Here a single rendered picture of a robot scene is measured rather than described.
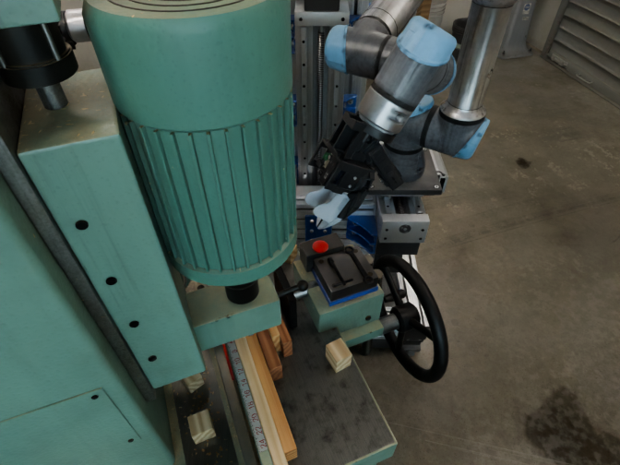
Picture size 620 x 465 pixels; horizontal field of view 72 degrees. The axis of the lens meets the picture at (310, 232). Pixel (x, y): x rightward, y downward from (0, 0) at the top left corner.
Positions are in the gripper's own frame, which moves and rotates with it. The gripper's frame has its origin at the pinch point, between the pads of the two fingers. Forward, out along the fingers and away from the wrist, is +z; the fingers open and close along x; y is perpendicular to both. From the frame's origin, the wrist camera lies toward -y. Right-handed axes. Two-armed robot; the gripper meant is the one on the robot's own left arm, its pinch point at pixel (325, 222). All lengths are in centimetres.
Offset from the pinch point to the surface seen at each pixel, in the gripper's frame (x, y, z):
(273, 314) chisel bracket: 12.2, 10.0, 10.8
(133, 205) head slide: 15.8, 36.8, -8.8
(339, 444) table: 29.9, -0.5, 20.8
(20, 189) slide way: 16.3, 45.8, -9.0
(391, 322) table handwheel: 9.4, -23.4, 15.9
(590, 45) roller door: -183, -306, -85
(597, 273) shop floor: -21, -189, 15
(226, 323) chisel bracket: 12.2, 17.2, 13.1
